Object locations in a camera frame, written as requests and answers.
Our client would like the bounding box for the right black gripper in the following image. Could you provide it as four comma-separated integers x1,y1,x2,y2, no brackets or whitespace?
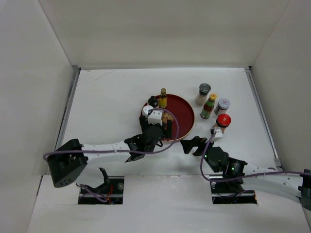
180,136,219,173

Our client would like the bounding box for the white jar silver lid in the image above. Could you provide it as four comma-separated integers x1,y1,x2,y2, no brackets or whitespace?
141,105,154,117

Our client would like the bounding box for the white jar black pump lid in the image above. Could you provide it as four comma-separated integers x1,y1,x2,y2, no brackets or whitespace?
147,96,159,108

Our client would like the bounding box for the small yellow label bottle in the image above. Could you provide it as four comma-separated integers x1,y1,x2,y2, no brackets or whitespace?
159,88,167,109

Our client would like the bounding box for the jar with red lid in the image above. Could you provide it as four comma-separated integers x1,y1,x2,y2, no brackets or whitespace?
211,114,232,133

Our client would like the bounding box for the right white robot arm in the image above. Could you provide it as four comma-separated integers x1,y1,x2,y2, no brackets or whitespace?
180,134,311,210

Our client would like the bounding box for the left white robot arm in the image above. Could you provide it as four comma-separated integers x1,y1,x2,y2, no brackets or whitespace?
43,116,173,188

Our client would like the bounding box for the round red lacquer tray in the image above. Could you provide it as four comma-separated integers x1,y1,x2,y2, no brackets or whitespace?
161,94,195,142

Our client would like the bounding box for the sauce bottle yellow cap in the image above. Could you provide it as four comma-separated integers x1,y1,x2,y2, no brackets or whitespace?
200,93,217,119

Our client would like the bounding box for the grinder jar grey lid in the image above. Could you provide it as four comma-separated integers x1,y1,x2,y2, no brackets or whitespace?
195,83,211,106

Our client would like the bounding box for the jar silver lid red label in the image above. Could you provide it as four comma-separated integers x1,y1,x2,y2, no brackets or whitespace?
214,98,230,116

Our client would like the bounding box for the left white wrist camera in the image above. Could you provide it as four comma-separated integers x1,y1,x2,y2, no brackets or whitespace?
147,110,164,126

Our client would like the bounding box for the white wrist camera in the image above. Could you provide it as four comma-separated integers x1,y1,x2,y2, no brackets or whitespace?
210,127,223,142
147,110,164,126

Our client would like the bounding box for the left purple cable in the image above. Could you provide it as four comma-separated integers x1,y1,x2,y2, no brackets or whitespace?
43,108,180,203

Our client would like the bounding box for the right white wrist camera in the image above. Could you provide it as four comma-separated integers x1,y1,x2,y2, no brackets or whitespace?
210,127,223,142

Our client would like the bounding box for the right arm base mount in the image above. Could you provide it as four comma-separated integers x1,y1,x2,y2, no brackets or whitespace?
210,181,257,204

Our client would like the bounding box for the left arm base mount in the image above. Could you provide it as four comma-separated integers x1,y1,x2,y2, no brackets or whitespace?
76,168,124,205

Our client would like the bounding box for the right aluminium table rail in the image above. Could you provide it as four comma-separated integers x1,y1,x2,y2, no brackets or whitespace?
245,67,283,170

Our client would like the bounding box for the aluminium table rail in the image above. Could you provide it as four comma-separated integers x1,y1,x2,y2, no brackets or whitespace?
53,65,81,151
245,67,283,170

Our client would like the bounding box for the left aluminium table rail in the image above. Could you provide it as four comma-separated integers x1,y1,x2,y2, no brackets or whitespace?
53,65,81,151

